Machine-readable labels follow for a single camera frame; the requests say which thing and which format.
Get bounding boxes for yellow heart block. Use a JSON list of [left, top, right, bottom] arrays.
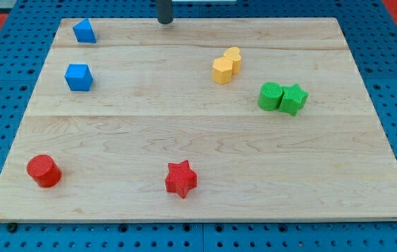
[[223, 47, 242, 74]]

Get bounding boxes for red star block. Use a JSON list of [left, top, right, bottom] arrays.
[[165, 160, 197, 199]]

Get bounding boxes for red cylinder block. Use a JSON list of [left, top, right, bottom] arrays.
[[27, 155, 62, 188]]

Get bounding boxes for blue triangular block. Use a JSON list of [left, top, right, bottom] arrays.
[[73, 18, 97, 43]]

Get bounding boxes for light wooden board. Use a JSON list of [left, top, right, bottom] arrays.
[[0, 17, 397, 223]]

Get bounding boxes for green star block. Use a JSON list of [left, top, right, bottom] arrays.
[[279, 84, 309, 116]]

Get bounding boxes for green cylinder block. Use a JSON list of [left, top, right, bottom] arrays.
[[258, 82, 284, 111]]

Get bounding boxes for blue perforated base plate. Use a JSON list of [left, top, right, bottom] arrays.
[[0, 0, 397, 252]]

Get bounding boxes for yellow hexagon block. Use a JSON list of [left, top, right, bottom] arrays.
[[212, 57, 232, 85]]

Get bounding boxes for blue cube block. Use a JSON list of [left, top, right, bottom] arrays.
[[64, 64, 93, 92]]

